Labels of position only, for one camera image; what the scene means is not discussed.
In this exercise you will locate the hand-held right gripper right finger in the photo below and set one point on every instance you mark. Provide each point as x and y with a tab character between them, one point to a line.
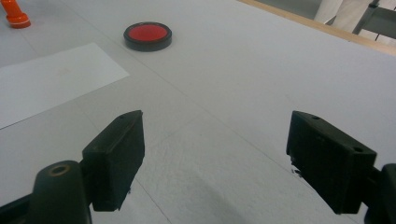
330	165

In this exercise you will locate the grey metal stand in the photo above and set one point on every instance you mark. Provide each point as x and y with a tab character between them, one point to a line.
379	20

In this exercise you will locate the red ink pad black rim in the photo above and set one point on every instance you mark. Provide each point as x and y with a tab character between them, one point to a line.
148	32

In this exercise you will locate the white table cover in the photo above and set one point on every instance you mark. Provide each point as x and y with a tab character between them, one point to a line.
233	93

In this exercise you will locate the white paper sheet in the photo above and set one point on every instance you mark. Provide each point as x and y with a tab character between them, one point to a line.
53	81

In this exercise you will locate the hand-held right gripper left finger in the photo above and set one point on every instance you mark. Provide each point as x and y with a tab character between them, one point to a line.
115	161

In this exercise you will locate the orange stamp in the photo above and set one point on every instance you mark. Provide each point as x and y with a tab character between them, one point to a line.
14	15

